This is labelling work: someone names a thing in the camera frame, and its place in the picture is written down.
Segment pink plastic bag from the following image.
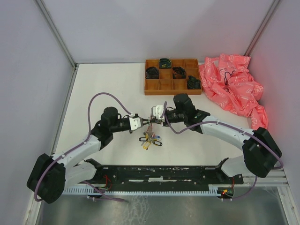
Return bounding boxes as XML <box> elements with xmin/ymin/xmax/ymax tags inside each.
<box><xmin>199</xmin><ymin>53</ymin><xmax>269</xmax><ymax>130</ymax></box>

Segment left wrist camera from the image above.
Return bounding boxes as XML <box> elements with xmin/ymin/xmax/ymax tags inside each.
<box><xmin>129</xmin><ymin>113</ymin><xmax>143</xmax><ymax>131</ymax></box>

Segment keyring bunch with red opener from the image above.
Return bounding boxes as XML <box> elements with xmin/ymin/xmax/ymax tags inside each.
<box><xmin>139</xmin><ymin>116</ymin><xmax>163</xmax><ymax>150</ymax></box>

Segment aluminium frame rail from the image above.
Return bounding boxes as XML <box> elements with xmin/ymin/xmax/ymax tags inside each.
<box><xmin>34</xmin><ymin>0</ymin><xmax>77</xmax><ymax>68</ymax></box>

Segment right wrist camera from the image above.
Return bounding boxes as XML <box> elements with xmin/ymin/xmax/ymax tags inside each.
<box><xmin>151</xmin><ymin>105</ymin><xmax>166</xmax><ymax>120</ymax></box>

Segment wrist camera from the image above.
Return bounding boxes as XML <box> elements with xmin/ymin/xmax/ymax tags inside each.
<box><xmin>129</xmin><ymin>113</ymin><xmax>143</xmax><ymax>131</ymax></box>
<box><xmin>151</xmin><ymin>105</ymin><xmax>166</xmax><ymax>120</ymax></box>

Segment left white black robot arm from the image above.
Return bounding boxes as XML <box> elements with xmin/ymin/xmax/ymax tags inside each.
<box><xmin>27</xmin><ymin>107</ymin><xmax>149</xmax><ymax>203</ymax></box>

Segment black item top compartment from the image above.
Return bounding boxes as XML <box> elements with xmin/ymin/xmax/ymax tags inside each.
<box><xmin>159</xmin><ymin>58</ymin><xmax>172</xmax><ymax>69</ymax></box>

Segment black item left compartment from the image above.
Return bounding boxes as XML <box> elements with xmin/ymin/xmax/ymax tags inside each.
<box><xmin>145</xmin><ymin>67</ymin><xmax>159</xmax><ymax>79</ymax></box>

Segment black item right compartment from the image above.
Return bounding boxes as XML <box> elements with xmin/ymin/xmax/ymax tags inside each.
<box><xmin>187</xmin><ymin>75</ymin><xmax>201</xmax><ymax>90</ymax></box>

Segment white slotted cable duct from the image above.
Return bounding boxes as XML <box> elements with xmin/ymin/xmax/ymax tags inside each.
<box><xmin>62</xmin><ymin>185</ymin><xmax>223</xmax><ymax>197</ymax></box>

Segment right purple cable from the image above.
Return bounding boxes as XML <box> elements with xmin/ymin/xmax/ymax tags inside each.
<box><xmin>161</xmin><ymin>101</ymin><xmax>284</xmax><ymax>202</ymax></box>

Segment wooden compartment tray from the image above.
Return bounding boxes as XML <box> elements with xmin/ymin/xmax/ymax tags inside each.
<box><xmin>144</xmin><ymin>58</ymin><xmax>202</xmax><ymax>96</ymax></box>

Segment black item compartment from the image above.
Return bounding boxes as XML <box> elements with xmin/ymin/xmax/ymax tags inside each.
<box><xmin>159</xmin><ymin>58</ymin><xmax>172</xmax><ymax>69</ymax></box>
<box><xmin>172</xmin><ymin>67</ymin><xmax>186</xmax><ymax>79</ymax></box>
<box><xmin>187</xmin><ymin>75</ymin><xmax>201</xmax><ymax>90</ymax></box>
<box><xmin>145</xmin><ymin>67</ymin><xmax>159</xmax><ymax>79</ymax></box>

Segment purple cable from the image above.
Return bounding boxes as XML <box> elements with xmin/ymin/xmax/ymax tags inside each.
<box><xmin>34</xmin><ymin>92</ymin><xmax>135</xmax><ymax>203</ymax></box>
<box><xmin>161</xmin><ymin>101</ymin><xmax>284</xmax><ymax>202</ymax></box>

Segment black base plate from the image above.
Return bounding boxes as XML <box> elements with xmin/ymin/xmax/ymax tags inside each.
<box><xmin>90</xmin><ymin>165</ymin><xmax>244</xmax><ymax>191</ymax></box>

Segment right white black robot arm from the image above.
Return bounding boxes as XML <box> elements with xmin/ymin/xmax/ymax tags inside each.
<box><xmin>151</xmin><ymin>93</ymin><xmax>283</xmax><ymax>183</ymax></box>

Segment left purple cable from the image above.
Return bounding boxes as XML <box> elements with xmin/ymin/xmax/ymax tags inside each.
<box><xmin>34</xmin><ymin>92</ymin><xmax>135</xmax><ymax>203</ymax></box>

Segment black item middle compartment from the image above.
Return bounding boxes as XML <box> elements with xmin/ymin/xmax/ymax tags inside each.
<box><xmin>172</xmin><ymin>67</ymin><xmax>186</xmax><ymax>79</ymax></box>

